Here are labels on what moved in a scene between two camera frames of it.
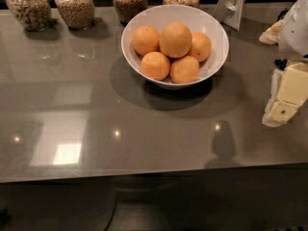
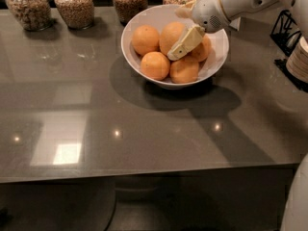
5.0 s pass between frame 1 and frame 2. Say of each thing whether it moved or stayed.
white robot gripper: moved
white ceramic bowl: stayed
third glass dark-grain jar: stayed
